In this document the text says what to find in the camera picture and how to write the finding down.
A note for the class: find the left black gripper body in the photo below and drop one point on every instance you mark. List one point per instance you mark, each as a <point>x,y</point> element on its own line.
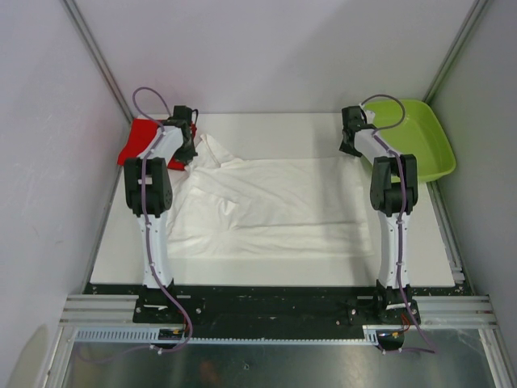
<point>187,152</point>

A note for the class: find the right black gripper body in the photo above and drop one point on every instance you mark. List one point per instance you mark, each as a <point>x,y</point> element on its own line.
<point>346,148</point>

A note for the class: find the white t shirt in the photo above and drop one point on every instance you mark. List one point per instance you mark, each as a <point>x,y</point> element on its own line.
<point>229,208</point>

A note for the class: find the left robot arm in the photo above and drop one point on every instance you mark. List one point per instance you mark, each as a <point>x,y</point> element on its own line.
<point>155,147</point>

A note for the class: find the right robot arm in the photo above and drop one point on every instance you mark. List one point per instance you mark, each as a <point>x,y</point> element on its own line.
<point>393,195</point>

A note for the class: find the folded red t shirt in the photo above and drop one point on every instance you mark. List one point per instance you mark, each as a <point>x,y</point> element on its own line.
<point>141,134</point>

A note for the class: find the green plastic basin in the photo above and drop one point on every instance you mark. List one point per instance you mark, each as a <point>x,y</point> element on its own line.
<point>411,127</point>

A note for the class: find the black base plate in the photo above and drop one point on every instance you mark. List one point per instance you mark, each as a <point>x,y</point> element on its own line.
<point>261,310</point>

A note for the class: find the aluminium frame rail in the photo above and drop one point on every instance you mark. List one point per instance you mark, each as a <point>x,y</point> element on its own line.
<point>456,312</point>

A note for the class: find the grey slotted cable duct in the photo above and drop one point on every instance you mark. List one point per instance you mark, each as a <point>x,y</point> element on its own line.
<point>154,335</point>

